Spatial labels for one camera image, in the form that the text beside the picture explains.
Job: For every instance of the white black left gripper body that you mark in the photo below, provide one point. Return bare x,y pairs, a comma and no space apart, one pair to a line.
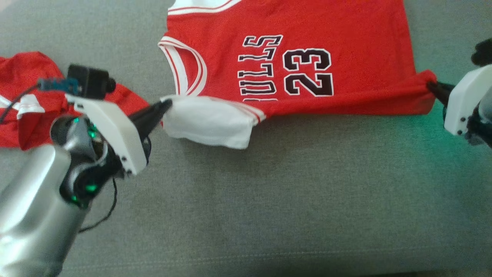
115,134

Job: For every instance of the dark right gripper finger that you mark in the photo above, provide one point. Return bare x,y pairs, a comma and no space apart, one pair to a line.
442,87
444,98

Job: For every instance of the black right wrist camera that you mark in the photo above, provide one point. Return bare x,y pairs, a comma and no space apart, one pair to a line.
483,54

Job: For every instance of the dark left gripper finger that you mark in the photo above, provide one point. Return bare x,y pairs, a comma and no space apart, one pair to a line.
153,109
148,126

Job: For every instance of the red Bulls 23 jersey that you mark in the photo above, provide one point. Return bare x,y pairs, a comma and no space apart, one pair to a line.
346,30

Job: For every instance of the red mesh shorts white trim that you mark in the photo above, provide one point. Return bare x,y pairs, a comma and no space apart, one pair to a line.
34,69

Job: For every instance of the large grey fabric sofa seat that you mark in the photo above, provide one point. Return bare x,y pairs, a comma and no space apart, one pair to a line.
269,200

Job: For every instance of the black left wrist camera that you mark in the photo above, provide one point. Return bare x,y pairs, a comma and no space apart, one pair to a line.
90,80

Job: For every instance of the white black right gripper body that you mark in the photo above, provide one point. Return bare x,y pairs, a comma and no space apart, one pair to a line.
467,100

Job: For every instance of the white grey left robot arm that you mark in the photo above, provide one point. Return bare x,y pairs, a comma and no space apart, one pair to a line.
34,200

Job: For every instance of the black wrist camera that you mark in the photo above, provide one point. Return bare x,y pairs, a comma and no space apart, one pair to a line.
483,54
90,80

